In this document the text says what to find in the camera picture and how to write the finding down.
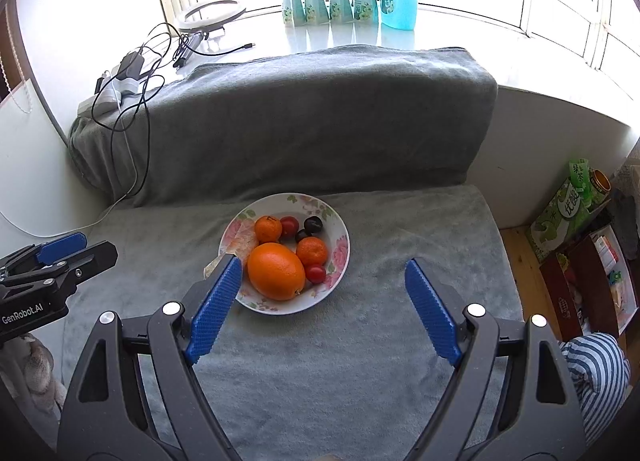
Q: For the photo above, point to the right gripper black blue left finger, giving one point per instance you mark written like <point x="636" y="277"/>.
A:
<point x="134" y="394"/>

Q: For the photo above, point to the power adapter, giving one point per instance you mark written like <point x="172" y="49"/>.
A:
<point x="130" y="66"/>

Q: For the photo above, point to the green snack package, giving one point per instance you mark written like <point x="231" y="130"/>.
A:
<point x="565" y="213"/>

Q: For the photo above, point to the mandarin with stem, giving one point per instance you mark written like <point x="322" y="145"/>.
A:
<point x="312" y="251"/>

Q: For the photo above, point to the ring light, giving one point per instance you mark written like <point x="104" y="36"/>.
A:
<point x="209" y="16"/>

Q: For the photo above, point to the red box shelf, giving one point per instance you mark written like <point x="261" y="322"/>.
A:
<point x="590" y="286"/>

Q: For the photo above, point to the white gloved hand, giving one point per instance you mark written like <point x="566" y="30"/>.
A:
<point x="27" y="370"/>

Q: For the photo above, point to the peeled pomelo segment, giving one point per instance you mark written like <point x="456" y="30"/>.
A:
<point x="240" y="246"/>

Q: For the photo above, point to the large orange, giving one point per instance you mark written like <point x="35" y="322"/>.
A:
<point x="275" y="272"/>

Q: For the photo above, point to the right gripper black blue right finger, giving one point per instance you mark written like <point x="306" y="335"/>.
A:
<point x="510" y="396"/>

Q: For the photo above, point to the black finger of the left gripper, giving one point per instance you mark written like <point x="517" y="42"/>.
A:
<point x="85" y="264"/>

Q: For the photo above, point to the floral white plate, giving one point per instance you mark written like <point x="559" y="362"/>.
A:
<point x="334" y="234"/>

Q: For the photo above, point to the dark plum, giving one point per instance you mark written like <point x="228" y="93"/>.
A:
<point x="313" y="225"/>
<point x="300" y="235"/>

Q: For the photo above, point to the dark grey back cushion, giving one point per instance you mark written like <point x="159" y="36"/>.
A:
<point x="345" y="119"/>

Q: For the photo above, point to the striped sleeve forearm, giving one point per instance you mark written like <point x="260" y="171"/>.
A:
<point x="600" y="373"/>

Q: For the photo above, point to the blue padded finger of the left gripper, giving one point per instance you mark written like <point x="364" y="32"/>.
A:
<point x="44" y="254"/>

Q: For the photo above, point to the red cherry tomato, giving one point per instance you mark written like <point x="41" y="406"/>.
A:
<point x="315" y="274"/>
<point x="289" y="226"/>

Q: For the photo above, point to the small mandarin orange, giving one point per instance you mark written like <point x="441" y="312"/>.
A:
<point x="268" y="229"/>

